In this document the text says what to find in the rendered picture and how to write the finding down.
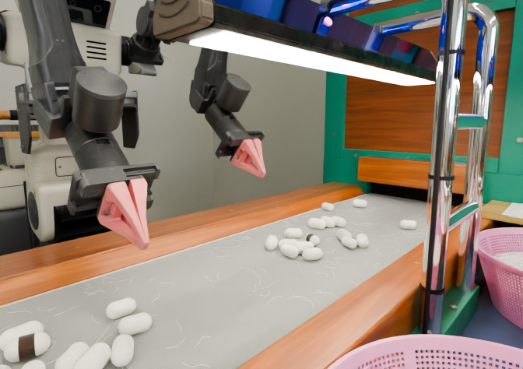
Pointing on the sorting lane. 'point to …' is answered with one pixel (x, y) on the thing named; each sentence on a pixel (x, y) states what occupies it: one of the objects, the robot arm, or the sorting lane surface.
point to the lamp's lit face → (223, 42)
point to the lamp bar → (279, 23)
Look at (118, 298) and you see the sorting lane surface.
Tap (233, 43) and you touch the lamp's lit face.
